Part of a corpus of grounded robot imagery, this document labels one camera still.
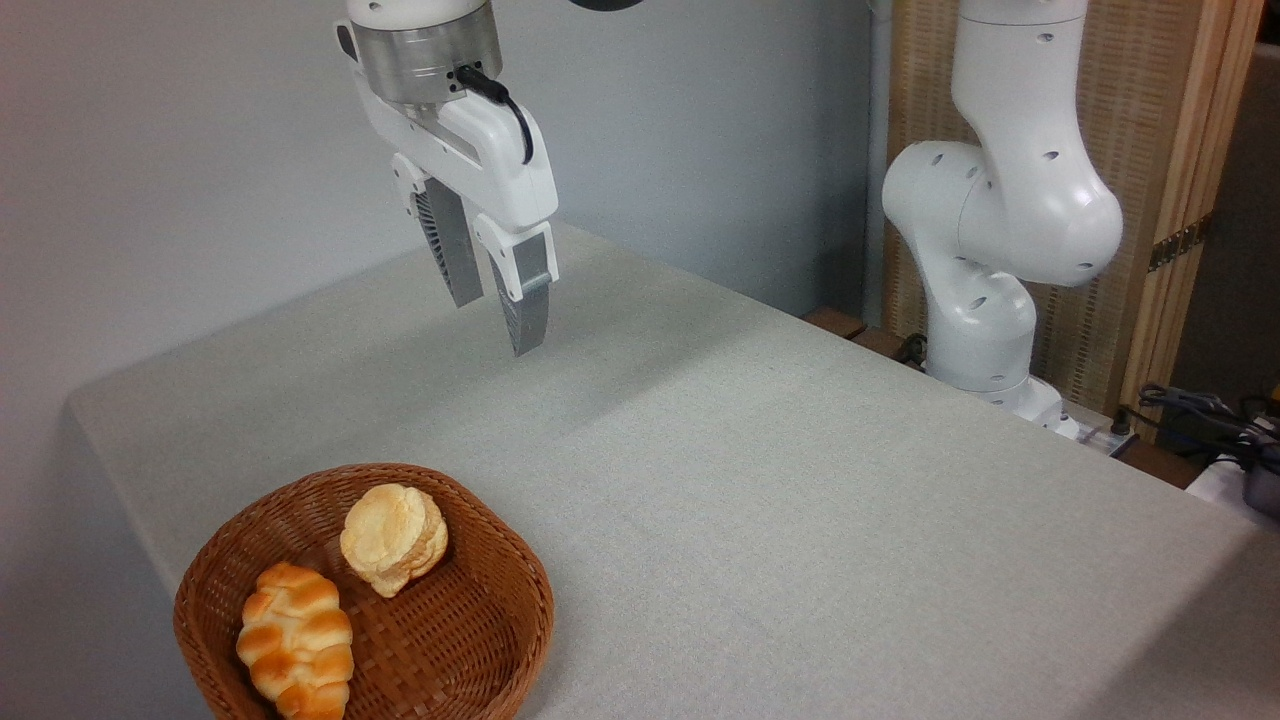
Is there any braided golden bread roll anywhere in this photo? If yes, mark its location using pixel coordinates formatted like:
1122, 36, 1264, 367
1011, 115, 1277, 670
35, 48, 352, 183
236, 562, 355, 720

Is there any grey tablecloth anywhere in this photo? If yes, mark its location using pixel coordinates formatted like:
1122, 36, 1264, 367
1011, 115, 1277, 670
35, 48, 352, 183
65, 220, 1280, 720

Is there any brass screen hinge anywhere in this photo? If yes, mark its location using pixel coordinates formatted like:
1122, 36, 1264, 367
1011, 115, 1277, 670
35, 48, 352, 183
1148, 214, 1214, 273

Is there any white power strip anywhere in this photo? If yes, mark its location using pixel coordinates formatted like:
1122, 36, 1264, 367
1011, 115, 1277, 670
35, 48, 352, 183
1072, 418, 1141, 459

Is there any brown woven wicker basket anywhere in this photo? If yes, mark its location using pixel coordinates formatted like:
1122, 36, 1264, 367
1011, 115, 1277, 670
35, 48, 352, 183
173, 462, 556, 720

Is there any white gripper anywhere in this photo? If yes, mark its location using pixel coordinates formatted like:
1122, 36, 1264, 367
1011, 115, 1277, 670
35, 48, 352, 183
336, 22, 560, 358

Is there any round pale layered bread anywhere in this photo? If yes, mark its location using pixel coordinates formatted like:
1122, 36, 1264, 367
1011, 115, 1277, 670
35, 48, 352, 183
340, 484, 449, 599

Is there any black cable bundle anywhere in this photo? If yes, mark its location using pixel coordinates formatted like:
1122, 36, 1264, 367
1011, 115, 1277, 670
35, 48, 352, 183
1136, 383, 1280, 473

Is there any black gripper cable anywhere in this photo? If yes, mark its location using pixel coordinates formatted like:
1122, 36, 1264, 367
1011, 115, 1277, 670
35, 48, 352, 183
455, 64, 536, 167

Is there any wooden folding screen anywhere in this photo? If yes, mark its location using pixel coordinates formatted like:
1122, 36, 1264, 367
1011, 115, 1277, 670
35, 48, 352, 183
885, 0, 1267, 441

